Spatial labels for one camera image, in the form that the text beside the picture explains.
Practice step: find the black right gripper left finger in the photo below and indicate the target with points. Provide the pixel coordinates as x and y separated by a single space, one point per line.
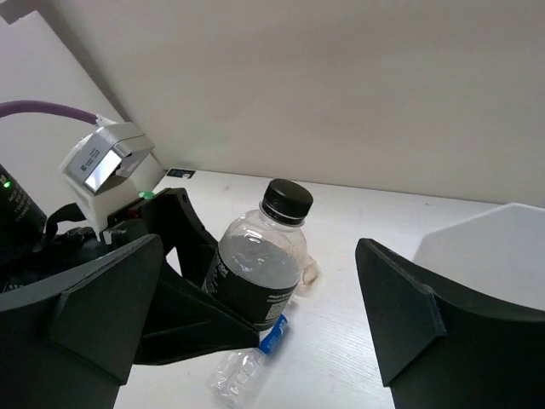
69 341

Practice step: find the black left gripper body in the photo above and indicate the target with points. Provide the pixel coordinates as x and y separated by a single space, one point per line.
33 249

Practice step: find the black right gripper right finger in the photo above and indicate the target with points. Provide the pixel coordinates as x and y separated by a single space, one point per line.
440 344

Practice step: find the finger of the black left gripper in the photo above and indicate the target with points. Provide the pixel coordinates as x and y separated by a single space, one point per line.
171 216
183 322

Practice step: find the black label water bottle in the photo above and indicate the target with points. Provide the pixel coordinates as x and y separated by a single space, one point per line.
260 259

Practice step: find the white octagonal bin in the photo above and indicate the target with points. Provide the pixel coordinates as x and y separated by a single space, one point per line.
499 253

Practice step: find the dark table corner label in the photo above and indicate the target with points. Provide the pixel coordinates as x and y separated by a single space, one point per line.
180 173

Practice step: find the blue label water bottle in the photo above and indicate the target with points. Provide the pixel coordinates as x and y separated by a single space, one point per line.
236 378

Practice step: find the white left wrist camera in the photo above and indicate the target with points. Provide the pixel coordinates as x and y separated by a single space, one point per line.
108 169

